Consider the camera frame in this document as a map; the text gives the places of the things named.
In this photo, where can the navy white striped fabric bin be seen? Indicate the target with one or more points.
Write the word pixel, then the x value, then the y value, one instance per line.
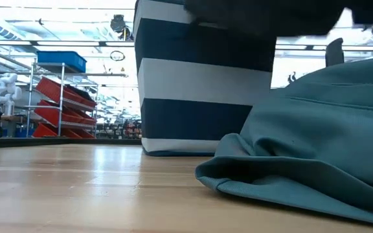
pixel 189 81

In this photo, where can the grey-green button shirt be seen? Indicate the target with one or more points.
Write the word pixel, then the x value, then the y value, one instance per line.
pixel 303 136

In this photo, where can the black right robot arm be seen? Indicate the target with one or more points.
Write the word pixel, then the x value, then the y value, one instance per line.
pixel 270 16

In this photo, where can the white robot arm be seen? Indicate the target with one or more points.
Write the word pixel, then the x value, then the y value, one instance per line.
pixel 6 94

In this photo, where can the black hanging device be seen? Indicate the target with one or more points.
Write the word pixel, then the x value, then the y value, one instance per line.
pixel 119 24

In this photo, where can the metal shelf rack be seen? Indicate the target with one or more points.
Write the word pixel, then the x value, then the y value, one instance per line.
pixel 61 97

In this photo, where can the red storage bin row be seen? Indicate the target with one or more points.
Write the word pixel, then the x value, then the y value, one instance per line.
pixel 50 113
pixel 53 90
pixel 44 132

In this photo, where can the blue plastic crate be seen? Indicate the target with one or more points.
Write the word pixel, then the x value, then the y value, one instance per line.
pixel 60 59

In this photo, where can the blue storage box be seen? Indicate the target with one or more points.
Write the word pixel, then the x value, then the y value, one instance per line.
pixel 24 132

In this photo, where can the wooden desk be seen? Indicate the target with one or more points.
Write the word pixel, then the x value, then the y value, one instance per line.
pixel 11 118

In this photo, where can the black aluminium table frame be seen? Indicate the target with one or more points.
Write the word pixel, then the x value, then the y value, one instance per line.
pixel 60 142

